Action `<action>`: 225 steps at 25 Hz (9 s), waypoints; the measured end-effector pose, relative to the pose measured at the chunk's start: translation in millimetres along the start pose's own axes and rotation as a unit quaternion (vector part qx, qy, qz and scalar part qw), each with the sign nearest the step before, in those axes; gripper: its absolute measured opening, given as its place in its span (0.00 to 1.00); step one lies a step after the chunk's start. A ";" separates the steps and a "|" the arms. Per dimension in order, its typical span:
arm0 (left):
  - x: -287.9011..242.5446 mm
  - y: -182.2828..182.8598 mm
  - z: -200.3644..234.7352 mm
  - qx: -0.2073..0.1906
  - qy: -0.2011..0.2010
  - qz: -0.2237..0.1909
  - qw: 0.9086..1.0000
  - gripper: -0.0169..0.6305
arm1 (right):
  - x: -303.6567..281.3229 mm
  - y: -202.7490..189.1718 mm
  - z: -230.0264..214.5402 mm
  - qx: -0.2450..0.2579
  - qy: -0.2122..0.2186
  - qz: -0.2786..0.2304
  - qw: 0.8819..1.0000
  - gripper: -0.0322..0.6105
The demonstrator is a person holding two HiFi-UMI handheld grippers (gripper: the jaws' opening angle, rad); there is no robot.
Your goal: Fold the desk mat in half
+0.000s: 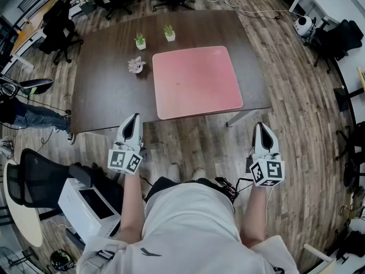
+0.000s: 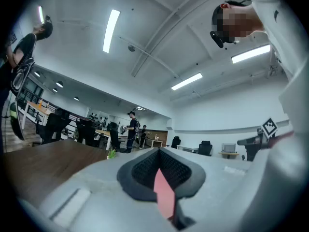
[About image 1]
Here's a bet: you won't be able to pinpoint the pink desk mat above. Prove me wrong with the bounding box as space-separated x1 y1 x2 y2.
152 45 244 120

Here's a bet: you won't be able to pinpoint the black belt-mounted device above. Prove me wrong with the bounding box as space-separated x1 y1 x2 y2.
214 176 240 204

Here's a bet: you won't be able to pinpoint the person's left forearm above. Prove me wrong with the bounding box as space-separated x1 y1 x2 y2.
119 172 143 244

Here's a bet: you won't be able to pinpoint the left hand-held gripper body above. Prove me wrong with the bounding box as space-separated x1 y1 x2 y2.
107 139 145 176

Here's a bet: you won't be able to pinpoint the person's white shirt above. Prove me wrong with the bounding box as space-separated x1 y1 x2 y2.
76 178 300 274

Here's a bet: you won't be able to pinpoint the pink plant in white pot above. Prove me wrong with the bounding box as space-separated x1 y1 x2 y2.
127 56 147 74

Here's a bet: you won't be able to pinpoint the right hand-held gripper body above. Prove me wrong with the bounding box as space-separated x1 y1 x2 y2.
249 152 286 188

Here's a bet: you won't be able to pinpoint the person's right white shoe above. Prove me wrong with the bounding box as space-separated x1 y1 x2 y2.
190 167 206 182

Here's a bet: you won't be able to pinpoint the green plant in white pot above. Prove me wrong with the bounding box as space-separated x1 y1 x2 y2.
163 24 176 42
133 33 147 50

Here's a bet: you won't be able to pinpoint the person's black shorts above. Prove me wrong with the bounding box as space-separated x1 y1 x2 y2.
144 176 220 208

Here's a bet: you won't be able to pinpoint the white dome-shaped device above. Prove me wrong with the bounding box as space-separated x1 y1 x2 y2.
293 15 315 37

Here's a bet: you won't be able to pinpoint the white boxy appliance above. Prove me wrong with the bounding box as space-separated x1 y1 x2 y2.
58 178 122 241

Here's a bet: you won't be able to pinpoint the round white table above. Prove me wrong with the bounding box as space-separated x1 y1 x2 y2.
2 159 43 248

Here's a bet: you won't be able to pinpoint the person's left white shoe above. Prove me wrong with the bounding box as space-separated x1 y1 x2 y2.
167 163 181 183

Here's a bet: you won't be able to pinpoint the black and green helmet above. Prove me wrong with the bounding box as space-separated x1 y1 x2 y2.
50 249 76 271

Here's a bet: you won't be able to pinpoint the light wooden desk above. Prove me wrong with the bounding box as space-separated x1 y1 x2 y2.
10 0 59 70

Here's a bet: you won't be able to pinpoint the person's right forearm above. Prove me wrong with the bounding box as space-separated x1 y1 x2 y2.
238 183 271 250

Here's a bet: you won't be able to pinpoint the person's white shoe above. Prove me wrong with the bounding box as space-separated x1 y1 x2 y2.
190 167 206 182
167 163 181 183

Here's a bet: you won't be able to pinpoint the black standing fan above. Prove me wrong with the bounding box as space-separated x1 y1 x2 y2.
0 246 19 268

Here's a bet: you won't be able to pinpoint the black mesh-back office chair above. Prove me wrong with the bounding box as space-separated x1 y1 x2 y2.
5 148 124 215

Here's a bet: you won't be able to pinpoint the white floor cable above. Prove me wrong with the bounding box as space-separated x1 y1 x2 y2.
201 0 290 21

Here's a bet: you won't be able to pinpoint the grey table leg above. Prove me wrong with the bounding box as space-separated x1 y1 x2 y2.
226 109 261 128

